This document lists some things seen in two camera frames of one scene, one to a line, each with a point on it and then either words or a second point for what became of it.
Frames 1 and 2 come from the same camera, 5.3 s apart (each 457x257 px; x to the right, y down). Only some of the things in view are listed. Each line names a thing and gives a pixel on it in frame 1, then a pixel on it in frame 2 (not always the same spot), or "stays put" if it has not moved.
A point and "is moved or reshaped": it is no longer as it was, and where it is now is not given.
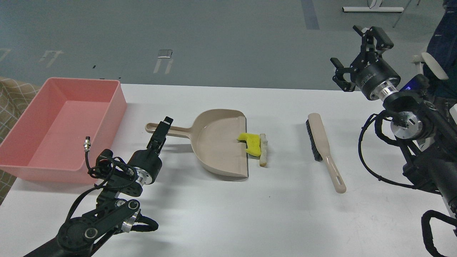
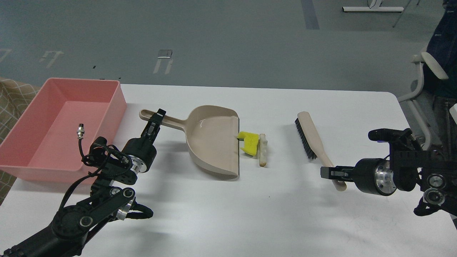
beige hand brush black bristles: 320,145 is moved or reshaped
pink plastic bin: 70,123 stays put
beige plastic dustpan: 213,135 is moved or reshaped
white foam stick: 263,142 stays put
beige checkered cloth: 15,96 stays put
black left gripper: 147,163 to 142,153
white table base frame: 374,7 stays put
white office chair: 427,58 stays put
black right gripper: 377,79 to 372,175
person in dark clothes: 442,46 stays put
